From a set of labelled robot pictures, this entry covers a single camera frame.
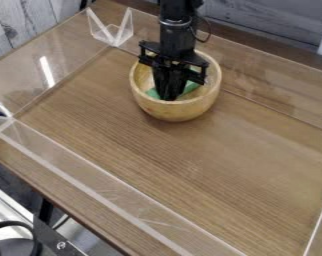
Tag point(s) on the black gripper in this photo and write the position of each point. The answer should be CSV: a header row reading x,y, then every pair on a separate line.
x,y
172,58

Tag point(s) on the green rectangular block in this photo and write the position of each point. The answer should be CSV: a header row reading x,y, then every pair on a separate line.
x,y
191,86

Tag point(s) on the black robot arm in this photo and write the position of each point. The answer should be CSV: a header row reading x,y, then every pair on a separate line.
x,y
179,10

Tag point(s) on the brown wooden bowl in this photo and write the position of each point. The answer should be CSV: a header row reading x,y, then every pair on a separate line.
x,y
191,105

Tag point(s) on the black table leg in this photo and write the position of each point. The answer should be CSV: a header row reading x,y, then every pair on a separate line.
x,y
45,211

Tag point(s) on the black metal clamp plate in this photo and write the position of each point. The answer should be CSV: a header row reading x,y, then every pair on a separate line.
x,y
52,244

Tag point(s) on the clear acrylic corner bracket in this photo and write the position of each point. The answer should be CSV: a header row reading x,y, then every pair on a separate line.
x,y
111,34

